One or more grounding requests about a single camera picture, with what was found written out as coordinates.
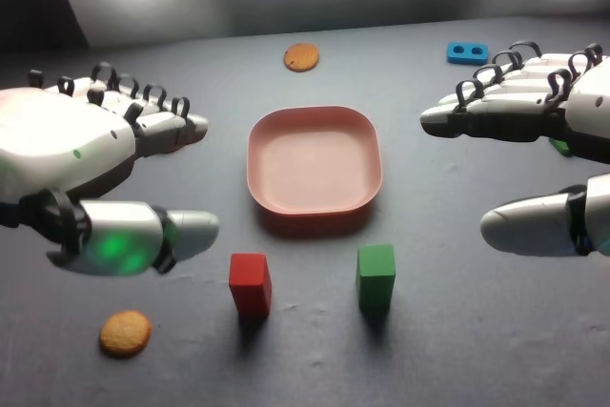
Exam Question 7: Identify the flat brown round cracker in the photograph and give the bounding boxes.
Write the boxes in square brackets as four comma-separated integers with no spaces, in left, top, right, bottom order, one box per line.
[283,43,319,73]

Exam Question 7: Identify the golden round toy cookie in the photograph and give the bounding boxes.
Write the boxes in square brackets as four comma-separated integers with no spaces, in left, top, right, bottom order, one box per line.
[98,310,153,359]

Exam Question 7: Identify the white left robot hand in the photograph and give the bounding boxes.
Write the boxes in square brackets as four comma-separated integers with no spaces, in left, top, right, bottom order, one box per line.
[0,62,221,279]

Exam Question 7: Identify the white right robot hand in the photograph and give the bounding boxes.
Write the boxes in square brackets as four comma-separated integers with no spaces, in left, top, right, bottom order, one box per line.
[418,39,610,265]

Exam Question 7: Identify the pink square plate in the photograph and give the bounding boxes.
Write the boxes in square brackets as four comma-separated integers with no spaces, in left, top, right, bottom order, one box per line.
[246,105,385,214]

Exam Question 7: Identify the grey tablecloth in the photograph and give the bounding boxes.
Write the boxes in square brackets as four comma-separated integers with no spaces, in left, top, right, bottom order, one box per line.
[0,15,610,407]

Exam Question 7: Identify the blue two-hole block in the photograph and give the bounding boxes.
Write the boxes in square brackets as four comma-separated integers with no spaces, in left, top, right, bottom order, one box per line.
[446,41,490,67]

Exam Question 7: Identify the green two-hole block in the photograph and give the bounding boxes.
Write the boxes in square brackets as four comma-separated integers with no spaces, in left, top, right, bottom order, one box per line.
[547,136,573,159]

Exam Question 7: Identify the red block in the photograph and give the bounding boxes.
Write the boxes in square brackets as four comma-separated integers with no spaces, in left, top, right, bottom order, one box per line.
[228,253,273,317]

